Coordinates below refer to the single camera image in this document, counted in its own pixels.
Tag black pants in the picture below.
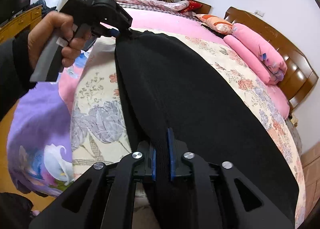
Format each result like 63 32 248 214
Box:
115 31 299 228

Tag left forearm dark sleeve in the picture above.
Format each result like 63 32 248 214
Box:
0 30 36 118

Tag person left hand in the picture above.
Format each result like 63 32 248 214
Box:
28 11 91 69

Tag pink bed sheet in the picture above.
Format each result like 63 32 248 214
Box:
58 7 291 120

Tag pink floral duvet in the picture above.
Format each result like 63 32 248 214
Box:
115 0 189 12

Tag floral cream blanket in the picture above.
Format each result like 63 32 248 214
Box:
70 35 306 226

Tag purple floral sheet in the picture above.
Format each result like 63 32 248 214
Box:
6 51 91 198

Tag red pillow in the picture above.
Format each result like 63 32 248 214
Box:
180 0 202 13

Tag yellow wooden dresser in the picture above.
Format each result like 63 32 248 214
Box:
0 5 42 43

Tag wooden wardrobe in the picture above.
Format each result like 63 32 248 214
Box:
300 142 320 218

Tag floral covered nightstand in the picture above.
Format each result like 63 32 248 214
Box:
285 118 302 156

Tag orange patterned pillow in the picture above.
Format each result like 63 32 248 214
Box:
195 14 233 35

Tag folded pink quilt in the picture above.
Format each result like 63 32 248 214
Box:
223 23 287 85

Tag wooden headboard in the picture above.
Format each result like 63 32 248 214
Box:
224 6 319 111

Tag white wall socket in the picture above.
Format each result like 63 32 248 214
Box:
254 10 265 17

